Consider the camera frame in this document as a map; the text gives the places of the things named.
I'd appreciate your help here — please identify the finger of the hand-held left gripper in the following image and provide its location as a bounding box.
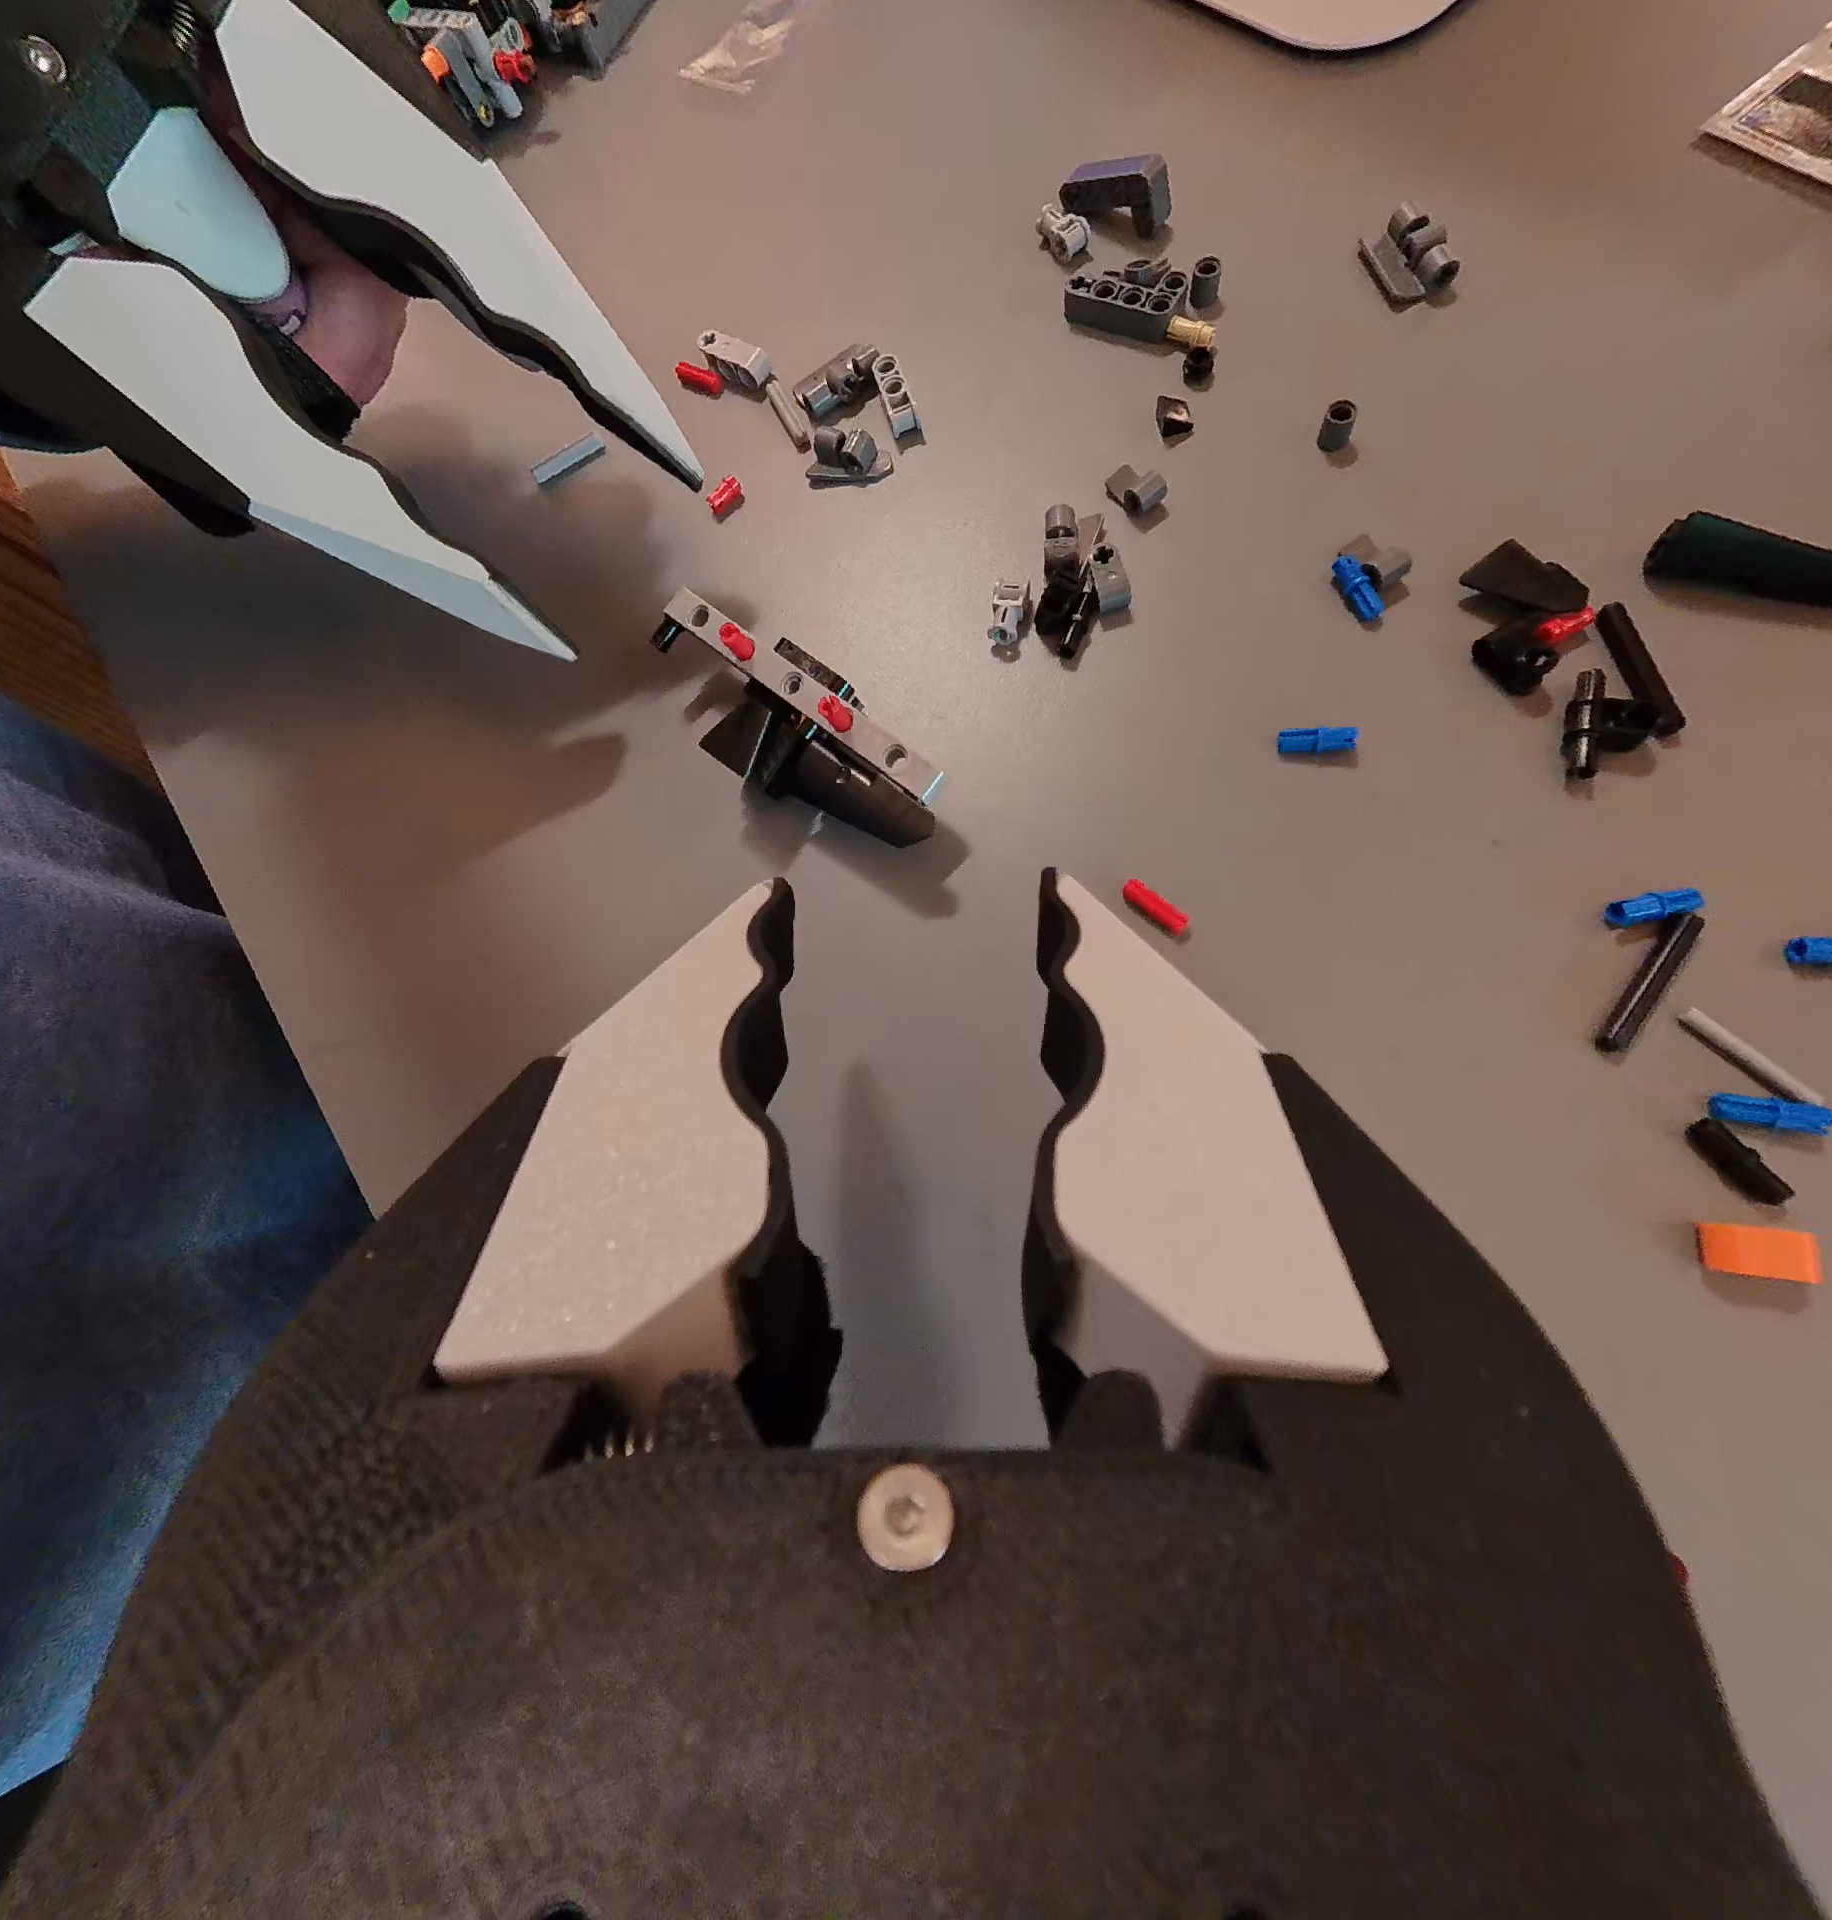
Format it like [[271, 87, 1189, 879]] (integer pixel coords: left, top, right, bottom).
[[212, 0, 713, 497], [18, 250, 584, 668]]

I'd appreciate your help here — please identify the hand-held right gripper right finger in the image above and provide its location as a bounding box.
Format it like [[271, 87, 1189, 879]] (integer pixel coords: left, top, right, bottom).
[[1024, 868, 1393, 1450]]

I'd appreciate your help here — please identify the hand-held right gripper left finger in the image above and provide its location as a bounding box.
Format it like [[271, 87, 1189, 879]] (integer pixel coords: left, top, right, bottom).
[[430, 877, 842, 1450]]

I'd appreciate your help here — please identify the black angled lego piece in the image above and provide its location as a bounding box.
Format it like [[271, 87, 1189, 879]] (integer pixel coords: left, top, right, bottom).
[[797, 735, 944, 851]]

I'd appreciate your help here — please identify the long light grey lego beam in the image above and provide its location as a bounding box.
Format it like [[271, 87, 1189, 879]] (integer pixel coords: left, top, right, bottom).
[[653, 582, 947, 827]]

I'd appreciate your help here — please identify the partly built lego model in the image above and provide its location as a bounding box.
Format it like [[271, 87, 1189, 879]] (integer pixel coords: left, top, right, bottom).
[[377, 0, 663, 138]]

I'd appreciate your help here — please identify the cluster of grey lego connectors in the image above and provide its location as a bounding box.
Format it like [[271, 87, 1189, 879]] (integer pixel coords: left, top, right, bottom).
[[768, 345, 927, 489]]

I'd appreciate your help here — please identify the orange lego piece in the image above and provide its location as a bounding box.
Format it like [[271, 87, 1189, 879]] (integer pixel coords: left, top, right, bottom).
[[1697, 1220, 1827, 1290]]

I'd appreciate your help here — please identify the cluster of dark lego connectors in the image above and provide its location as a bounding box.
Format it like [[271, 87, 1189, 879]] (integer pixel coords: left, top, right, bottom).
[[1031, 502, 1138, 663]]

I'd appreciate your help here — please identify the dark grey curved lego brick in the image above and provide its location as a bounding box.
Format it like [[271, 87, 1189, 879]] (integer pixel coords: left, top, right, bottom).
[[1059, 154, 1176, 243]]

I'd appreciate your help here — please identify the dark grey angled lego beam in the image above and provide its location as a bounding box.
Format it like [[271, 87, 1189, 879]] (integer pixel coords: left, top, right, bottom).
[[1066, 266, 1194, 340]]

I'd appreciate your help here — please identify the pile of black lego pieces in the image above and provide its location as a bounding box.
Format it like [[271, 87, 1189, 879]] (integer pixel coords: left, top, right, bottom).
[[1458, 509, 1832, 1208]]

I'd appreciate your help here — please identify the grey double lego connector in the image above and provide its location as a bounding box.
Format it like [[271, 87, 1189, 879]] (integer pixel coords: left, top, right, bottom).
[[1358, 201, 1463, 308]]

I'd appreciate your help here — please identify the lego sticker sheet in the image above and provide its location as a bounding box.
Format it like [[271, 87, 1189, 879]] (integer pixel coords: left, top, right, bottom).
[[1704, 14, 1832, 213]]

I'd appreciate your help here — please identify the person's left hand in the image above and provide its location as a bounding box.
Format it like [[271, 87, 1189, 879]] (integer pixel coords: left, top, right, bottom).
[[272, 254, 407, 408]]

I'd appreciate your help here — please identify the small clear plastic bag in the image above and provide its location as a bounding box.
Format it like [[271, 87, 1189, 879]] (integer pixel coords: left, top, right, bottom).
[[678, 0, 812, 92]]

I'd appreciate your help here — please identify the person's blue clothing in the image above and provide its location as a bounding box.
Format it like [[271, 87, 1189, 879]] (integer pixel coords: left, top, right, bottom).
[[0, 667, 377, 1817]]

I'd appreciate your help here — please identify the blue pin with grey connector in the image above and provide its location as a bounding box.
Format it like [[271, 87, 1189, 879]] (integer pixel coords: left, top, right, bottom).
[[1329, 536, 1416, 629]]

